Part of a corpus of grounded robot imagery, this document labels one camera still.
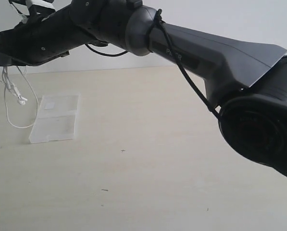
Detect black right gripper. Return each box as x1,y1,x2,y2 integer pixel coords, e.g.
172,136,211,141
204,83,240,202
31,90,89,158
0,4,90,67

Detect white wired earphones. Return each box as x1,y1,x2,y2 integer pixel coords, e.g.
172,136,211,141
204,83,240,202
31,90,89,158
0,66,39,129

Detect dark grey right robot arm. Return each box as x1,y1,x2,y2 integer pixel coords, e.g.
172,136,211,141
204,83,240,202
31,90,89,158
0,0,287,177

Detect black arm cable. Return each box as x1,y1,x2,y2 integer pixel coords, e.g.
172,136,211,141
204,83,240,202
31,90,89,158
84,8,287,182

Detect clear plastic storage box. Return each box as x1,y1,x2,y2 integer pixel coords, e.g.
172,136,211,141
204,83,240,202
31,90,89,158
29,93,80,144

